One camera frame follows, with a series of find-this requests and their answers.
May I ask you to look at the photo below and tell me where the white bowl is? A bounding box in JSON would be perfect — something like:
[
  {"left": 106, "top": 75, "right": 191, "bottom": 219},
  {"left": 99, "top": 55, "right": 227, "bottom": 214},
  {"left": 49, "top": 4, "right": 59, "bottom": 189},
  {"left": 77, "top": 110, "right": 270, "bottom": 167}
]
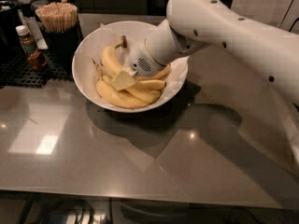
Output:
[{"left": 72, "top": 21, "right": 188, "bottom": 113}]

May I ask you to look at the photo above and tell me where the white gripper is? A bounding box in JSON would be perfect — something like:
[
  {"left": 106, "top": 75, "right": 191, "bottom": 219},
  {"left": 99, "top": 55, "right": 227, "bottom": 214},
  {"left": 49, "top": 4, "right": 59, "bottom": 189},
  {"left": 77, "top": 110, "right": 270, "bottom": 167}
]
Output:
[{"left": 110, "top": 41, "right": 165, "bottom": 91}]

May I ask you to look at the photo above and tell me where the small white-capped sauce bottle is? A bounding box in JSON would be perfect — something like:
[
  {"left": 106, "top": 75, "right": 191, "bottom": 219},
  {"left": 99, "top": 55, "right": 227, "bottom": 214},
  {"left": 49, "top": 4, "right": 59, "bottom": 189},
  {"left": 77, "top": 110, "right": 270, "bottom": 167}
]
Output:
[{"left": 16, "top": 25, "right": 37, "bottom": 55}]

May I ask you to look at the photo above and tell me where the black container far left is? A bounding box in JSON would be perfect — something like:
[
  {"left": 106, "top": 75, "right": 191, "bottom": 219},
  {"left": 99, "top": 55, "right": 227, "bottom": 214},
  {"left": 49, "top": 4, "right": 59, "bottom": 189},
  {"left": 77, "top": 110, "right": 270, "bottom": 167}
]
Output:
[{"left": 0, "top": 0, "right": 21, "bottom": 47}]

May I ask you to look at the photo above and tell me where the bundle of wooden stirrers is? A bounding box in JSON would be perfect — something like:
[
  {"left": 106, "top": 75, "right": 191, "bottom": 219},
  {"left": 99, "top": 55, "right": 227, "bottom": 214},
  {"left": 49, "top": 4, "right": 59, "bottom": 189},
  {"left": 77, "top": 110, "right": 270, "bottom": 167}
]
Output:
[{"left": 36, "top": 2, "right": 78, "bottom": 33}]

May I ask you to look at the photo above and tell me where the black grid mat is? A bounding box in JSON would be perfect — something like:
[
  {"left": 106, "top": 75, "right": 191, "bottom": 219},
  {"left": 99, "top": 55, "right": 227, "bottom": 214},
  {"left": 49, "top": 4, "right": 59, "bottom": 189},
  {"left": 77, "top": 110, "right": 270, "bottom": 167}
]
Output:
[{"left": 0, "top": 47, "right": 73, "bottom": 88}]

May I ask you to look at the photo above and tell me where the white flat stick packet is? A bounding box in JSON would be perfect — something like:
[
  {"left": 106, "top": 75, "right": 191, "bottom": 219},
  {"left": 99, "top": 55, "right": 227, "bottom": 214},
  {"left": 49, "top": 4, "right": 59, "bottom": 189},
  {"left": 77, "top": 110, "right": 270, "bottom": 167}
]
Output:
[{"left": 18, "top": 9, "right": 48, "bottom": 50}]

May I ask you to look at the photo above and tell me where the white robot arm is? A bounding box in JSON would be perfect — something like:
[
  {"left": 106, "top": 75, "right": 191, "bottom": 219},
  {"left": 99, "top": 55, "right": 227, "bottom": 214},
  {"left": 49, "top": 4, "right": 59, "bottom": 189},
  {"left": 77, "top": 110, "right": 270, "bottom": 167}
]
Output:
[{"left": 125, "top": 0, "right": 299, "bottom": 105}]

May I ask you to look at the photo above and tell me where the clear acrylic sign stand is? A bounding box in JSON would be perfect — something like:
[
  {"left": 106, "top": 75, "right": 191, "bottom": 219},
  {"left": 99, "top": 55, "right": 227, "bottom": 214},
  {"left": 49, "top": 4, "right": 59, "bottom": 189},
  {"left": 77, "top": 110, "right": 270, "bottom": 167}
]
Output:
[{"left": 231, "top": 0, "right": 299, "bottom": 34}]

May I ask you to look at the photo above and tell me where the large top yellow banana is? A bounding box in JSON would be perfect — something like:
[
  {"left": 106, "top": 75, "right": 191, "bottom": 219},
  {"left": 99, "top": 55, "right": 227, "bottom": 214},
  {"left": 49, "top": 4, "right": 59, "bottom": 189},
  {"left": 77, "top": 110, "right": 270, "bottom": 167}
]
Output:
[{"left": 101, "top": 35, "right": 161, "bottom": 104}]

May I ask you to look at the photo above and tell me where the middle right yellow banana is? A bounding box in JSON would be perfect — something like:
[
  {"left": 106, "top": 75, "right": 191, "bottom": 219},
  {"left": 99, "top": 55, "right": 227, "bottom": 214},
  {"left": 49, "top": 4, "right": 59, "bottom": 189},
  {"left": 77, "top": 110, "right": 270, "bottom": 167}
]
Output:
[{"left": 140, "top": 79, "right": 166, "bottom": 91}]

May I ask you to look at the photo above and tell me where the white paper liner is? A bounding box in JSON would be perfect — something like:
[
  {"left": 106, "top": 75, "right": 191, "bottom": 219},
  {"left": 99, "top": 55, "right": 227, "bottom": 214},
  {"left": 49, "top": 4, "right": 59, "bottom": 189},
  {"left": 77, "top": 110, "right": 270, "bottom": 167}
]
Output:
[{"left": 72, "top": 21, "right": 188, "bottom": 113}]

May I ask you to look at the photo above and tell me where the dark lidded jar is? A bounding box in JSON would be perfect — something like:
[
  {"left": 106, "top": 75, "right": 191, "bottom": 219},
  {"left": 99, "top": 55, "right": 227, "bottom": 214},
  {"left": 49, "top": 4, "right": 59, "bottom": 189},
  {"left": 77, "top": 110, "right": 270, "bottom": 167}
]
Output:
[
  {"left": 31, "top": 0, "right": 49, "bottom": 11},
  {"left": 17, "top": 0, "right": 35, "bottom": 17}
]

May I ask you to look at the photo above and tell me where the small brown sauce bottle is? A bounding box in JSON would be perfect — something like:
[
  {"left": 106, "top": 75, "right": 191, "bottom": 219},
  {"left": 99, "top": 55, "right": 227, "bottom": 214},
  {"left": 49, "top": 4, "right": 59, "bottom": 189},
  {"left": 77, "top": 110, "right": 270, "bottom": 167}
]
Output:
[{"left": 27, "top": 51, "right": 47, "bottom": 71}]

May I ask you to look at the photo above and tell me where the black stirrer holder cup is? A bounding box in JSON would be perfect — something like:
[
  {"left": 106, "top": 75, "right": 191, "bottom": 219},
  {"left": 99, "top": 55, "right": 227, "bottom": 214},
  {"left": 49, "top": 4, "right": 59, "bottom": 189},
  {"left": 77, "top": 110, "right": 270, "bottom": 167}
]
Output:
[{"left": 42, "top": 21, "right": 83, "bottom": 63}]

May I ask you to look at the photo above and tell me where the lower left yellow banana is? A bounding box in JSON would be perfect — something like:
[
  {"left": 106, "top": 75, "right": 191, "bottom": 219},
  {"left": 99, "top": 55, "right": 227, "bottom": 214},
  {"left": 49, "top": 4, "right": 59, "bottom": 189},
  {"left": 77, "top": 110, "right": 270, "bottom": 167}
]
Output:
[{"left": 93, "top": 62, "right": 147, "bottom": 109}]

